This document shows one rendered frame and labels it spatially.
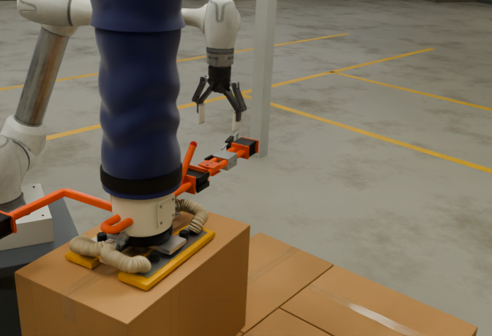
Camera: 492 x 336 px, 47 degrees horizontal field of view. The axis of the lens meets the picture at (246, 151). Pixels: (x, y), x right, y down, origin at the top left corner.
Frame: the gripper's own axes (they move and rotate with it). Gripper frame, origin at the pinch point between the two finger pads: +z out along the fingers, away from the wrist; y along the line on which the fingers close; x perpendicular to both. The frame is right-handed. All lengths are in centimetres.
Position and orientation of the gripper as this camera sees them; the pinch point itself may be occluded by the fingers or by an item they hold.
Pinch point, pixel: (218, 124)
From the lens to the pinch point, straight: 193.9
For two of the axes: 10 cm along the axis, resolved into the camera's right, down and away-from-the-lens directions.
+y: 8.7, 2.1, -4.5
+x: 4.9, -2.9, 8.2
